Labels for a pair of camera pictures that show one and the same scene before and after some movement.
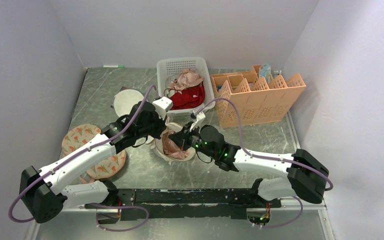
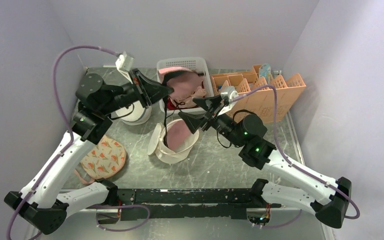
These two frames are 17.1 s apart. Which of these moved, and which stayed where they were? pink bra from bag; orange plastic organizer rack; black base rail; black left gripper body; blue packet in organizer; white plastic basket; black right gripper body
Moved: black right gripper body; pink bra from bag; black left gripper body
Stayed: orange plastic organizer rack; black base rail; white plastic basket; blue packet in organizer
